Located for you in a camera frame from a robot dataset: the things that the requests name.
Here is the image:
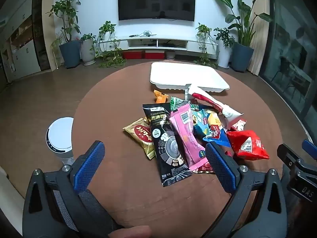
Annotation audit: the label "plant in grey-white pot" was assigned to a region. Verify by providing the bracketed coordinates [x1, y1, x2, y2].
[80, 33, 96, 66]

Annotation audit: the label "green snack packet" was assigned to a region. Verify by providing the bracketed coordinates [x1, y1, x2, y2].
[170, 96, 191, 112]

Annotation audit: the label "glass sliding door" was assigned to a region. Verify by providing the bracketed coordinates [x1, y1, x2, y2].
[259, 0, 317, 134]

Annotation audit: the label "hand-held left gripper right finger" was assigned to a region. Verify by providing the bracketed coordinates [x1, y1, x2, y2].
[205, 141, 289, 238]

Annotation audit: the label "trailing pothos plant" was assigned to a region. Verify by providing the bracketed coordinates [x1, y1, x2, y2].
[95, 21, 127, 68]

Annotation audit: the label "tall tree in blue pot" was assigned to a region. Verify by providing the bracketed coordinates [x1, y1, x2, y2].
[50, 0, 82, 68]

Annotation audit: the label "black snack packet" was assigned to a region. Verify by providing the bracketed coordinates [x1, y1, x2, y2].
[142, 103, 192, 187]

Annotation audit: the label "trailing pothos on console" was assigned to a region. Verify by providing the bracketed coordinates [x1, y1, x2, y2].
[194, 23, 219, 68]

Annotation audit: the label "teal yellow snack packet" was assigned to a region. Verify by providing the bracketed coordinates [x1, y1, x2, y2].
[192, 108, 223, 139]

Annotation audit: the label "pink snack packet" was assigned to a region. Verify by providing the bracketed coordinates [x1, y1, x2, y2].
[170, 104, 207, 171]

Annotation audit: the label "white wall cabinet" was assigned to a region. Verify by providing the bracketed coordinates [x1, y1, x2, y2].
[0, 0, 51, 82]

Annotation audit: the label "small tree in white pot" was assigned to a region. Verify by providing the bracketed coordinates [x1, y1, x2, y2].
[214, 27, 236, 68]

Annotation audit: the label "wall-mounted black television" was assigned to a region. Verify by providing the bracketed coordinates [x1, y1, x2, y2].
[117, 0, 196, 22]

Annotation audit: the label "long white red snack packet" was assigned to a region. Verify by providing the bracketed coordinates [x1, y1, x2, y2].
[187, 84, 244, 127]

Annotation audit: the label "beige curtain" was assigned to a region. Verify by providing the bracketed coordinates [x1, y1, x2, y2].
[249, 0, 271, 76]

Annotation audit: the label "blue white snack packet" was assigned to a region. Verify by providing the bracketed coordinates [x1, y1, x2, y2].
[203, 126, 232, 148]

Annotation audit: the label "orange snack packet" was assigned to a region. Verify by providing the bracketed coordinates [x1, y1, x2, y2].
[154, 90, 169, 104]

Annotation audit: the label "gold red snack packet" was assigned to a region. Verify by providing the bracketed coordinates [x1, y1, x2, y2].
[122, 117, 156, 160]

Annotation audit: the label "small white red snack packet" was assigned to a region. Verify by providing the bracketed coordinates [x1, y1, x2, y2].
[230, 118, 247, 132]

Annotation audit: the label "large-leaf plant in blue pot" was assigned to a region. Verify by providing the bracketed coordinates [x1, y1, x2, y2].
[212, 0, 273, 73]

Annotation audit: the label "person's left hand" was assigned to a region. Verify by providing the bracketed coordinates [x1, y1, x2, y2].
[108, 226, 152, 238]

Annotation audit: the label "white plastic tray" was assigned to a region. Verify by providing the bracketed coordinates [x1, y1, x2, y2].
[150, 61, 230, 93]

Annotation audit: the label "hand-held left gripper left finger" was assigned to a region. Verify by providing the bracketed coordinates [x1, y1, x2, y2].
[22, 140, 106, 238]

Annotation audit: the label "white television console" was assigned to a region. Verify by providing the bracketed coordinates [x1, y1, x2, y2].
[100, 36, 218, 55]

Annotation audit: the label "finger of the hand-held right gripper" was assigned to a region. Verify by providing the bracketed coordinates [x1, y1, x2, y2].
[277, 143, 302, 171]
[302, 139, 317, 162]

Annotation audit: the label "red storage box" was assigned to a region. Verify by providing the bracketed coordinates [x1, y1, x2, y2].
[145, 50, 165, 59]

